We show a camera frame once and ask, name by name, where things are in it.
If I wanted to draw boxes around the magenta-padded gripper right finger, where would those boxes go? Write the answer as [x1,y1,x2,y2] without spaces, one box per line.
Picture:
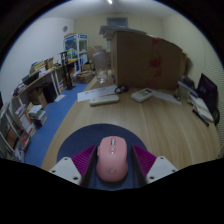
[130,143,179,188]

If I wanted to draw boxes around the small black cable bundle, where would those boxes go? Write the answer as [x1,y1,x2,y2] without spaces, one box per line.
[114,85,129,95]

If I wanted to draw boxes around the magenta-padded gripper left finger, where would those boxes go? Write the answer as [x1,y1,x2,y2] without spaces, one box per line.
[48,144,98,188]

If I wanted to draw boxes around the wooden wall desk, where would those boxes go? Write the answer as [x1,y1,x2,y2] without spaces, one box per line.
[11,58,79,108]

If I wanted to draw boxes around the clear plastic jar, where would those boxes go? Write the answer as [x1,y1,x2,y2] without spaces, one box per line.
[92,49,109,84]

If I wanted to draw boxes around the black office chair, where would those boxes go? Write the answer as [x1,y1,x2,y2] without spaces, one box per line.
[196,73,221,126]

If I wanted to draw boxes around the blue white glass cabinet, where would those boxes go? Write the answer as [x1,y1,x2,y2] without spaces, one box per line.
[63,32,89,73]

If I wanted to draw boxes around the dark blue round mouse pad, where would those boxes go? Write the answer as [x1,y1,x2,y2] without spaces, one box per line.
[55,123,148,192]

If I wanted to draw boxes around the large brown cardboard box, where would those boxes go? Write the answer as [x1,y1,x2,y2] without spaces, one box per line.
[109,30,188,90]

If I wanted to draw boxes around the white open book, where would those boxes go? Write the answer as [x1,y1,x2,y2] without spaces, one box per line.
[189,94,215,124]

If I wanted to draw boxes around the grey flat board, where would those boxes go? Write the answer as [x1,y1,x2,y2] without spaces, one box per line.
[99,24,148,40]

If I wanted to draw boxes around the low shelf unit with books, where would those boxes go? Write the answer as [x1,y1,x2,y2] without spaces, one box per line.
[0,99,48,163]

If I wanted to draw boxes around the black floor stand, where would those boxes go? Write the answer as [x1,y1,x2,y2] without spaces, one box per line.
[59,50,76,91]

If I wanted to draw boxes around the grey wall window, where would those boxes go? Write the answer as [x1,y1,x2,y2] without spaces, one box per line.
[106,16,129,28]

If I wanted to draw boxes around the pink computer mouse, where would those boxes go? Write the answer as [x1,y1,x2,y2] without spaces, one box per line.
[95,135,129,183]

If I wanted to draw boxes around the small cardboard floor box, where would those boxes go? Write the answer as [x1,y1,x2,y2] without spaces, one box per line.
[76,70,95,84]

